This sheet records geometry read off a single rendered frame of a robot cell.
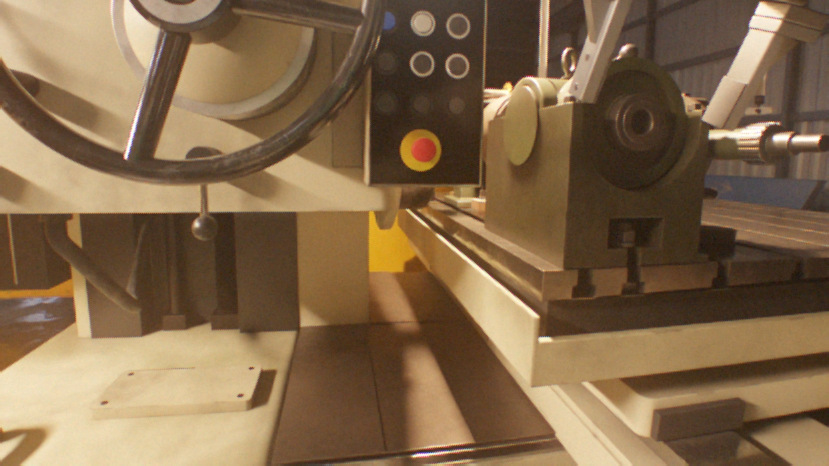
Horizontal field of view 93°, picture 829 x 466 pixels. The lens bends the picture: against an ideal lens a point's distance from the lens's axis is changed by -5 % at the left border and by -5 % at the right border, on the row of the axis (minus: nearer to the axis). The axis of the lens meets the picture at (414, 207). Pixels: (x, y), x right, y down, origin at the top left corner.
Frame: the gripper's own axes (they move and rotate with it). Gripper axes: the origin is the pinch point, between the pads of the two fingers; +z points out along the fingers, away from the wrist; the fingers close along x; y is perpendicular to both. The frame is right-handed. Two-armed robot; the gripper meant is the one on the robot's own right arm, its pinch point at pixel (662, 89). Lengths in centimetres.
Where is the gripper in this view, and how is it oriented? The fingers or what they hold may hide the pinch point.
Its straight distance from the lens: 40.5
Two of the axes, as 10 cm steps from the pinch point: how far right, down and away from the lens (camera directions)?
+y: 0.6, 5.1, -8.6
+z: -1.8, 8.5, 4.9
